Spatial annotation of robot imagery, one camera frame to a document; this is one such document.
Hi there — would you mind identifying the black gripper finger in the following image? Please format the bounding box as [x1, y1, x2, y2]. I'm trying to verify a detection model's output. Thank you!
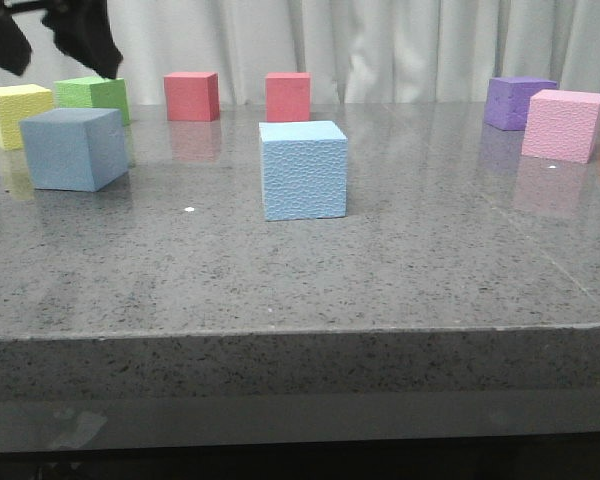
[42, 0, 123, 79]
[0, 1, 32, 76]

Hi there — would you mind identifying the blue foam block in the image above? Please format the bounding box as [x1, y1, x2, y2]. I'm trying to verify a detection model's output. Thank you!
[19, 108, 129, 192]
[259, 120, 348, 221]

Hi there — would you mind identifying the yellow foam block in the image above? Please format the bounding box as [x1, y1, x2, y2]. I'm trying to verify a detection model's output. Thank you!
[0, 84, 54, 150]

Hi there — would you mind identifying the green foam block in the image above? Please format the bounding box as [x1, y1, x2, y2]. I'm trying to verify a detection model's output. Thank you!
[54, 76, 131, 126]

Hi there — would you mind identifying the left red foam block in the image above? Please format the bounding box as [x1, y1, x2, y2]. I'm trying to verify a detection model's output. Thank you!
[163, 72, 220, 122]

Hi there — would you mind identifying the red foam block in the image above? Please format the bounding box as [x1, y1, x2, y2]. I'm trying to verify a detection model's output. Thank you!
[265, 72, 311, 122]
[163, 72, 220, 122]

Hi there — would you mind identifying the right red foam block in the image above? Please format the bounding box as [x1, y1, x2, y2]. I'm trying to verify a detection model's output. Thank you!
[265, 72, 311, 122]

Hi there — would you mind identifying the white pleated curtain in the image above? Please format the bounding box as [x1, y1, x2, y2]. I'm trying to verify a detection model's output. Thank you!
[0, 0, 600, 106]

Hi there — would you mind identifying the purple foam block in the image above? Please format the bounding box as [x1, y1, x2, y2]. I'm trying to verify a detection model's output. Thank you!
[483, 76, 559, 131]

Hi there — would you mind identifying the pink foam block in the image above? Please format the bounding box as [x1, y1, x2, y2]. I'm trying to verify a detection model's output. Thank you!
[521, 89, 600, 164]

